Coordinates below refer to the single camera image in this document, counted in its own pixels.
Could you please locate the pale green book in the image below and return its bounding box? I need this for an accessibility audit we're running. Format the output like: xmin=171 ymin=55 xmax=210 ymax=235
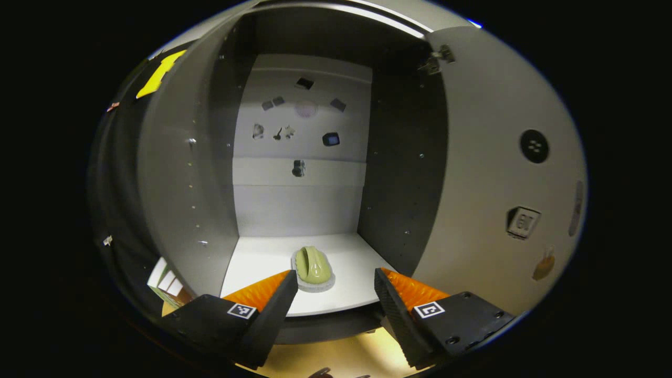
xmin=146 ymin=257 xmax=168 ymax=289

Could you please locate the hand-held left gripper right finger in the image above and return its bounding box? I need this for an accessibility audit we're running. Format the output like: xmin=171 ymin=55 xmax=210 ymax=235
xmin=373 ymin=266 xmax=519 ymax=371

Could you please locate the black backdrop cloth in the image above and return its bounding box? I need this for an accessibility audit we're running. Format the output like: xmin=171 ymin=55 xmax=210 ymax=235
xmin=87 ymin=45 xmax=195 ymax=321

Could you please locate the grey cabinet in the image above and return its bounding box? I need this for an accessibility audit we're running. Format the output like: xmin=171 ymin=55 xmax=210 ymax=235
xmin=136 ymin=0 xmax=452 ymax=345

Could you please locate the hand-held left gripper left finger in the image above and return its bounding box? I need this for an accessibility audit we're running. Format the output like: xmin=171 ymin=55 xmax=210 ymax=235
xmin=161 ymin=269 xmax=300 ymax=371

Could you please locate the grey round felt pad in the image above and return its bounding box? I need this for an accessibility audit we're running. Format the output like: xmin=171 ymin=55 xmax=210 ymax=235
xmin=291 ymin=252 xmax=337 ymax=293

